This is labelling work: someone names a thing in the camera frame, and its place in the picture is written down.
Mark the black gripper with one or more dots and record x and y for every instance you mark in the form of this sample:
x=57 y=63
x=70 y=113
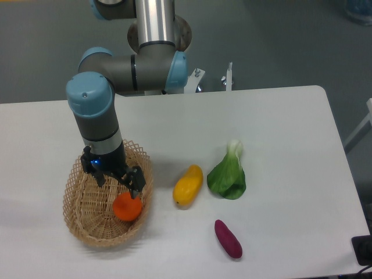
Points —
x=113 y=164

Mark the orange fruit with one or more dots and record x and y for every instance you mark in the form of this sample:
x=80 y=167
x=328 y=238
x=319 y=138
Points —
x=126 y=208

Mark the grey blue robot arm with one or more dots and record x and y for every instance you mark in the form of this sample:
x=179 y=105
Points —
x=157 y=65

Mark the woven wicker basket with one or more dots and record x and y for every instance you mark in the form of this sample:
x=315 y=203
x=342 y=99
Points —
x=87 y=209

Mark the yellow mango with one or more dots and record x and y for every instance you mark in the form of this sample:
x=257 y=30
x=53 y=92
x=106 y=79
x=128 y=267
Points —
x=188 y=186

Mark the green bok choy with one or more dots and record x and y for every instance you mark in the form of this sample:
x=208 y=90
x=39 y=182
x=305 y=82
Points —
x=227 y=178

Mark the purple sweet potato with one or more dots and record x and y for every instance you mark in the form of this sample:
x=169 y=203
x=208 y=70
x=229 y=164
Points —
x=228 y=240

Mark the black device at edge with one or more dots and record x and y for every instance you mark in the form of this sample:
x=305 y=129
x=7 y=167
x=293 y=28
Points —
x=362 y=249

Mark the blue bag in corner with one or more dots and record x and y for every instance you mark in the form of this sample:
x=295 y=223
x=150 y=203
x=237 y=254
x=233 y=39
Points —
x=358 y=11

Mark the white frame at right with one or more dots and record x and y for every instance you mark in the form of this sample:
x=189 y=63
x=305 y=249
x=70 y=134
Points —
x=361 y=130

